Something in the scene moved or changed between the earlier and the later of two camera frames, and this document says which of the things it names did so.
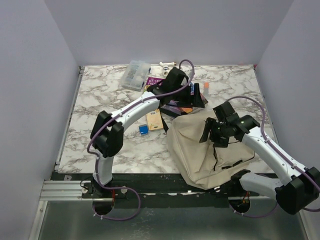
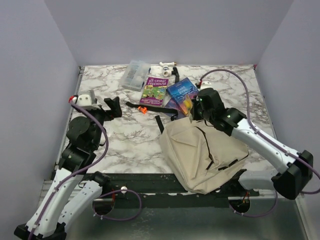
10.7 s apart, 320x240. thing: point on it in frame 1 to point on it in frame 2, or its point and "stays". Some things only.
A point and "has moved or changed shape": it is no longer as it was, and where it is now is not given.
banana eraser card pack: [154, 120] has moved or changed shape
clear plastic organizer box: [135, 74] stays
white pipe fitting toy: [165, 66] stays
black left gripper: [190, 101] to [114, 104]
